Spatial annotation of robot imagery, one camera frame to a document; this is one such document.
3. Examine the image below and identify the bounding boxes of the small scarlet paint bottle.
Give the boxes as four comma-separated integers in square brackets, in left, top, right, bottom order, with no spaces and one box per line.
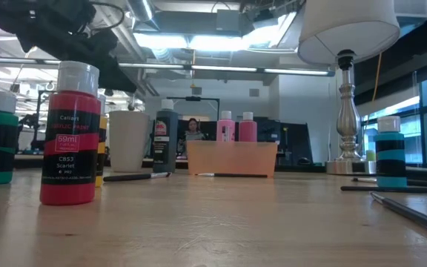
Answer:
[39,61,102,206]

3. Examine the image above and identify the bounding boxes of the yellow cable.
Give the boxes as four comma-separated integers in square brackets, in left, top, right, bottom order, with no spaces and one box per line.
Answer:
[371,51,383,103]

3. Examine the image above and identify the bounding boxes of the large black paint bottle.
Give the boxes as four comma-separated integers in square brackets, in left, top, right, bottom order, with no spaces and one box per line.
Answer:
[152,99,179,174]

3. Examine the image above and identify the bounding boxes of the black partition panels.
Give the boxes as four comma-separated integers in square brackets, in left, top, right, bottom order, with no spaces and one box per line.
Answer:
[176,117,314,167]

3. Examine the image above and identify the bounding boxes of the small turquoise paint bottle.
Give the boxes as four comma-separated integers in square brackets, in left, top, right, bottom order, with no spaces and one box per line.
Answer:
[374,115,408,188]

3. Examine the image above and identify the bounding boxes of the large pink paint bottle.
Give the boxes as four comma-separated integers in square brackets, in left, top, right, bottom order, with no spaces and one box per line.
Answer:
[216,110,236,142]

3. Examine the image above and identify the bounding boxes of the person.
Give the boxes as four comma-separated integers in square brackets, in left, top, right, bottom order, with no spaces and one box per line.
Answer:
[178,117,207,149]

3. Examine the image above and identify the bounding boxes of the white cup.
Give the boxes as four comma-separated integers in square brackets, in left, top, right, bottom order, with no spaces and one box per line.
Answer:
[108,110,150,174]

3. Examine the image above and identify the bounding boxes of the small yellow paint bottle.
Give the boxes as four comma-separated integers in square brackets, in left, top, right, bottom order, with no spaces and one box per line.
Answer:
[95,94,109,188]

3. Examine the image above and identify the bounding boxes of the silver table lamp white shade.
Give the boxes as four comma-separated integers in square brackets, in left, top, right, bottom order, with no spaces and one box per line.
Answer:
[297,0,402,175]

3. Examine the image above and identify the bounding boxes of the long ceiling light strip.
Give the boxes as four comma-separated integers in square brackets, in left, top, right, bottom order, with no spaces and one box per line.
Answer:
[0,57,336,78]

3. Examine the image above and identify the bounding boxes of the orange translucent plastic bin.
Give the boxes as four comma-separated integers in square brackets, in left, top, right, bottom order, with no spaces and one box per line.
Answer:
[186,140,279,178]

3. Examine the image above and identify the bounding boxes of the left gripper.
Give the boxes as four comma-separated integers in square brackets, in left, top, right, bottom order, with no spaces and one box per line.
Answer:
[16,0,139,93]

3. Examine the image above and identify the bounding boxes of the large red paint bottle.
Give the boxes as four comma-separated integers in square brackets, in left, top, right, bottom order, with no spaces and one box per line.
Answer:
[238,111,258,143]

